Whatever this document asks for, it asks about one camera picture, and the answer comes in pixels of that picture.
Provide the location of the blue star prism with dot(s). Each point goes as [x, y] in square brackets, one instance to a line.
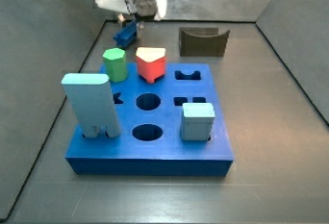
[125, 35]

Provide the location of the black curved fixture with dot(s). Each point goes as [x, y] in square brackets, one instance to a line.
[202, 42]

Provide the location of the green hexagonal peg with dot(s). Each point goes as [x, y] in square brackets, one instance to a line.
[113, 60]

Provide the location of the red pentagon peg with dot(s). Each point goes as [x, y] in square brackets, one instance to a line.
[151, 63]

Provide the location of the tall light blue peg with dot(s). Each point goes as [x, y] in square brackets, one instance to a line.
[89, 95]

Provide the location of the short light blue peg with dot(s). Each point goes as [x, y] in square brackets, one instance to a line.
[196, 121]

